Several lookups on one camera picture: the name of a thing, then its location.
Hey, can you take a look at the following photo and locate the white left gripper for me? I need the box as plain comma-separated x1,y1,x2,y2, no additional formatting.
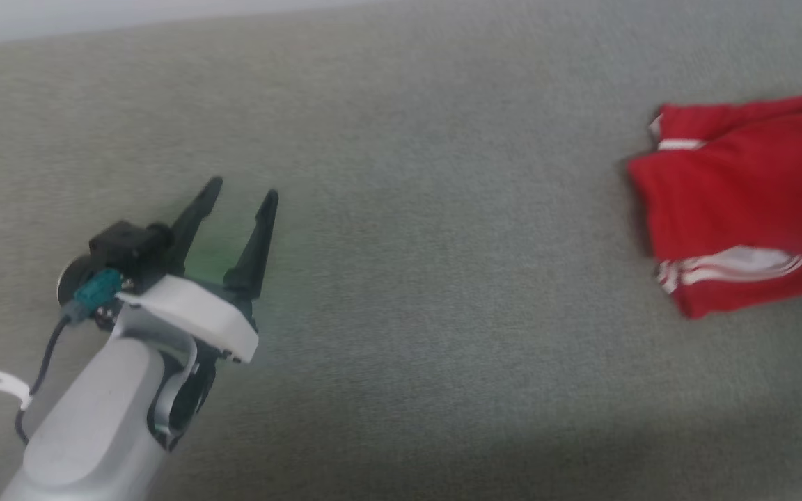
116,176,280,366

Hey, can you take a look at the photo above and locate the black cable with teal connector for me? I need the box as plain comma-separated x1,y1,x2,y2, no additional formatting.
15,268,125,446

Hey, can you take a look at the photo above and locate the grey fabric sofa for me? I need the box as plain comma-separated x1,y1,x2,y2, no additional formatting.
0,0,802,501

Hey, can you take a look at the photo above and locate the red Bulls 23 jersey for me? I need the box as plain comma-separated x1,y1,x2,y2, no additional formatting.
627,87,802,321

